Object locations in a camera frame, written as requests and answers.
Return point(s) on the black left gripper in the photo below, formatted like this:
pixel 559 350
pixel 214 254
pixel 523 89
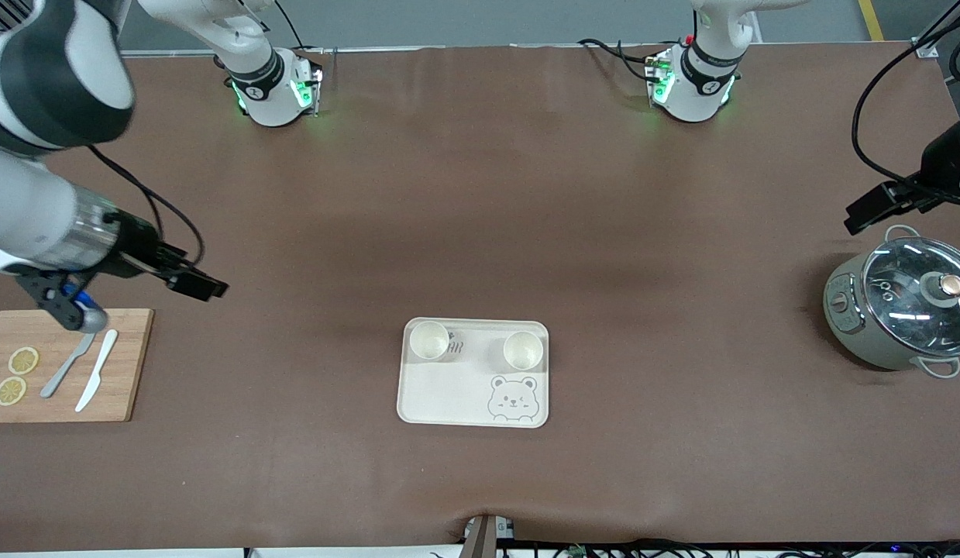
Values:
pixel 940 164

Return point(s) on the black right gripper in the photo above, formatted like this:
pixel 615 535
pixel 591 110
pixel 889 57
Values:
pixel 135 245

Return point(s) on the white plastic cup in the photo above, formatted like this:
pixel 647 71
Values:
pixel 429 341
pixel 523 351

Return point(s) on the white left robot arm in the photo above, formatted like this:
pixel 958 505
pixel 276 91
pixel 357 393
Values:
pixel 693 93

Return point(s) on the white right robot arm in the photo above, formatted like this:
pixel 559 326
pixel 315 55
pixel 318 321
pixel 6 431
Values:
pixel 30 209

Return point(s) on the cream bear print tray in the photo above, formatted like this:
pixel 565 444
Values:
pixel 456 395

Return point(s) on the glass pot lid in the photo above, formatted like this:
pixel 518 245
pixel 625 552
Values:
pixel 906 298

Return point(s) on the bamboo cutting board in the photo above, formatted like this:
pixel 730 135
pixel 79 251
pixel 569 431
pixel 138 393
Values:
pixel 127 364

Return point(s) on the grey-green electric cooking pot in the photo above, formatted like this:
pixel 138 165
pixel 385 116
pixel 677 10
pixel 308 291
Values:
pixel 848 318

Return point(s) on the white plastic knife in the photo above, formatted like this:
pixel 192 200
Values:
pixel 97 370

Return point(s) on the grey plastic knife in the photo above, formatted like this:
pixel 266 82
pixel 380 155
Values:
pixel 61 372

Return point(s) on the lemon slice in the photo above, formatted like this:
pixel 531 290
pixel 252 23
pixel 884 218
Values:
pixel 11 390
pixel 23 360

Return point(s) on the metal corner bracket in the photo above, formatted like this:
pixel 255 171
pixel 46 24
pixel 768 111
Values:
pixel 927 48

